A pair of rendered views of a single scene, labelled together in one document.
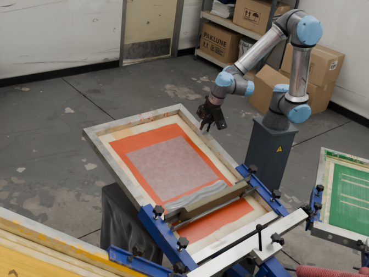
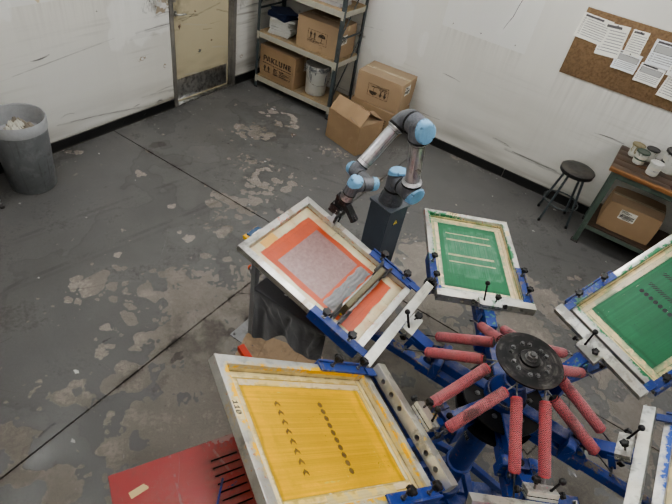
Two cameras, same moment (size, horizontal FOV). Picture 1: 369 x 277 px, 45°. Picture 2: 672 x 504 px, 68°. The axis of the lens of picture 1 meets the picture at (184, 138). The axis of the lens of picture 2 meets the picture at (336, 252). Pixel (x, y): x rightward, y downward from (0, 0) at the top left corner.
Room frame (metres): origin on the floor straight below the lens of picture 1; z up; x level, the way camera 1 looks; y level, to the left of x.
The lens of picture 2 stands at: (-0.15, 0.57, 2.95)
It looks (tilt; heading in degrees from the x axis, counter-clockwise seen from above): 41 degrees down; 342
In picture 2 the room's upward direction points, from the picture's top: 12 degrees clockwise
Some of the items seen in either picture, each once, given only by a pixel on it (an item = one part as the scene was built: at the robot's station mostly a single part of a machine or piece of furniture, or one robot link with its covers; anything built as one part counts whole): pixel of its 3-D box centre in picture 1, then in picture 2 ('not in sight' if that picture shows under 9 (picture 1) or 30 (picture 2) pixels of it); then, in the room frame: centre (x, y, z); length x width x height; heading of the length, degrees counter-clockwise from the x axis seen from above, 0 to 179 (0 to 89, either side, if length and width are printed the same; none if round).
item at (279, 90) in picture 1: (283, 97); (397, 178); (2.18, -0.49, 1.37); 0.13 x 0.12 x 0.14; 20
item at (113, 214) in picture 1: (129, 248); (287, 334); (1.55, 0.18, 0.74); 0.46 x 0.04 x 0.42; 45
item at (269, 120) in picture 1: (277, 116); (392, 194); (2.19, -0.48, 1.25); 0.15 x 0.15 x 0.10
